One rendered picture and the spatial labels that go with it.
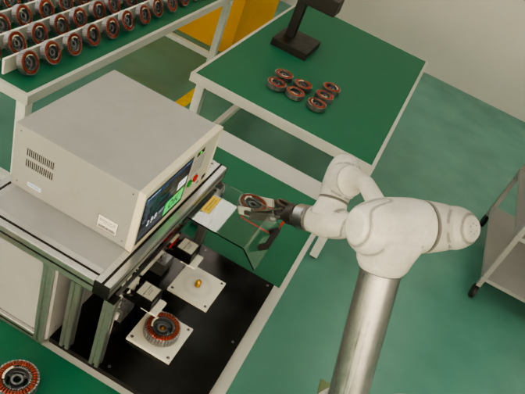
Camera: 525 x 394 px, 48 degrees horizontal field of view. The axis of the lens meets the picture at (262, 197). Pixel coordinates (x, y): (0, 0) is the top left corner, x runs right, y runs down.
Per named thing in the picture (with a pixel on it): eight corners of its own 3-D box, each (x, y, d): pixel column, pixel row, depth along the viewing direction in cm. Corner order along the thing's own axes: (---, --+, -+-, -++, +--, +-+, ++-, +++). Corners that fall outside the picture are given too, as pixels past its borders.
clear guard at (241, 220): (281, 230, 199) (287, 217, 196) (253, 270, 180) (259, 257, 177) (198, 184, 203) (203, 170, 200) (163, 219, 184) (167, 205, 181)
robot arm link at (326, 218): (313, 238, 203) (326, 202, 205) (352, 247, 193) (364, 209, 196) (298, 228, 195) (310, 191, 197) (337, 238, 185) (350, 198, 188)
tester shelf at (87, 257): (223, 177, 200) (227, 167, 197) (106, 301, 146) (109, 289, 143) (115, 117, 205) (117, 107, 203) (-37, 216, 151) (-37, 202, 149)
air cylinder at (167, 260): (172, 263, 204) (176, 252, 200) (161, 277, 198) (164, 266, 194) (159, 256, 204) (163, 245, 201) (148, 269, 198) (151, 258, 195)
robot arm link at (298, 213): (319, 227, 205) (305, 223, 208) (318, 202, 202) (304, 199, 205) (303, 235, 198) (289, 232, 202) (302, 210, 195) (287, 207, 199)
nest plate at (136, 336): (192, 331, 185) (193, 328, 184) (168, 364, 173) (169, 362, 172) (151, 307, 187) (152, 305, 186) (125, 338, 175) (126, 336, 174)
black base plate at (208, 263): (272, 288, 214) (274, 284, 212) (188, 428, 163) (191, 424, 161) (162, 226, 219) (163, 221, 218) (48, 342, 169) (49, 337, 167)
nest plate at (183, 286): (225, 285, 204) (226, 283, 203) (205, 313, 192) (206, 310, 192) (188, 264, 206) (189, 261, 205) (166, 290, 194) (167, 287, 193)
